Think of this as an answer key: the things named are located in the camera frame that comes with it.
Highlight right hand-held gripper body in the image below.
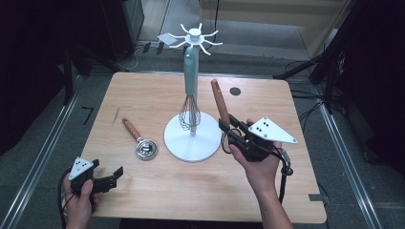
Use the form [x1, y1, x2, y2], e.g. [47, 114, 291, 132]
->
[236, 115, 299, 163]

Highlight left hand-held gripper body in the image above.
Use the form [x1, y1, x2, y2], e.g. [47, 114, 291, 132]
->
[68, 156, 118, 196]

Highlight white hook rack stand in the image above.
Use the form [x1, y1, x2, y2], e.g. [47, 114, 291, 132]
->
[167, 22, 224, 163]

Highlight wooden handled mesh strainer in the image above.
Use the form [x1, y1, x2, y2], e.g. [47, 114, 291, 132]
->
[210, 77, 245, 156]

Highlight wooden handled metal measuring spoon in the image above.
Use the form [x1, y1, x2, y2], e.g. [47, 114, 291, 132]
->
[120, 117, 159, 161]

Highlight teal handled wire whisk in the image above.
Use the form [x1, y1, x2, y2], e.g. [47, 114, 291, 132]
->
[178, 45, 203, 134]

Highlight person's left hand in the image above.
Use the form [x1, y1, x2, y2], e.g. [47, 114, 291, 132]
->
[62, 177, 101, 229]

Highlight person's right hand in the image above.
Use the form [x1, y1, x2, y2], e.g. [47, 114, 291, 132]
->
[227, 141, 285, 194]

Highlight black tripod stand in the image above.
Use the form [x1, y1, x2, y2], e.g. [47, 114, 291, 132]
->
[272, 0, 364, 116]

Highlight white paper tag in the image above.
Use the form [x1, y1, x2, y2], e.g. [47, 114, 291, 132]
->
[157, 32, 178, 47]

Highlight black cabinet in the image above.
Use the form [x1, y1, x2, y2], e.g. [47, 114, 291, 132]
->
[101, 0, 145, 62]

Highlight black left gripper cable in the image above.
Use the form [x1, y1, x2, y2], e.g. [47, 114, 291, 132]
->
[56, 169, 76, 229]

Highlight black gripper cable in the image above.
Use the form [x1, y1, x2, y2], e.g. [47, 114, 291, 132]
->
[271, 147, 294, 205]
[56, 169, 76, 229]

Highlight aluminium floor rail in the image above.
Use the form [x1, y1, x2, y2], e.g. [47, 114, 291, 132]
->
[0, 79, 84, 229]
[313, 85, 383, 229]

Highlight black floor cables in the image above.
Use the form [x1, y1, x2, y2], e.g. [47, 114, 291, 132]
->
[286, 59, 328, 133]

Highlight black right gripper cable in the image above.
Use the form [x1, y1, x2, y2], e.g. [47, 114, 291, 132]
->
[271, 147, 294, 205]

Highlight white floor cable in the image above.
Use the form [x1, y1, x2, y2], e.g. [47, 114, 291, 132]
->
[117, 47, 141, 72]

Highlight thin black hanging cable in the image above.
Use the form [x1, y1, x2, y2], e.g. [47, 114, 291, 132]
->
[213, 0, 221, 32]

